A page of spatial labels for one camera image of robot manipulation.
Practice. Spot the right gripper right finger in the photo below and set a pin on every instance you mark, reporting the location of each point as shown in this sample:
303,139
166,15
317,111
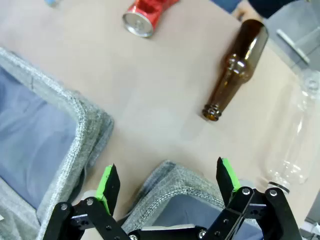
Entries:
225,180

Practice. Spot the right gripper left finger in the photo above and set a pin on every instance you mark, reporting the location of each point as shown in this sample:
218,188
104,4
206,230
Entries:
110,185

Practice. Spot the large clear plastic bottle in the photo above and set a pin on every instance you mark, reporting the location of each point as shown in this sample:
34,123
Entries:
295,140

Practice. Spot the brown glass bottle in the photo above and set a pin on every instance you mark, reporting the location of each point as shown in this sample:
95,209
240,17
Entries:
240,67

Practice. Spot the crushed red soda can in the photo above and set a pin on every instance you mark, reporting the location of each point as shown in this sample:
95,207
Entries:
147,12

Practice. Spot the grey fabric basket can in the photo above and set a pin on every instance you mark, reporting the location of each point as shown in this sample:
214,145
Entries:
175,180

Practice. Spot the grey fabric basket plastic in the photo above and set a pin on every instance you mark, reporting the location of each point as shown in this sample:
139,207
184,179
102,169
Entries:
82,120

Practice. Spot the person in dark buttoned shirt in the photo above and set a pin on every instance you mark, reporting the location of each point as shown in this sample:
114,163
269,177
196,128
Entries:
270,6

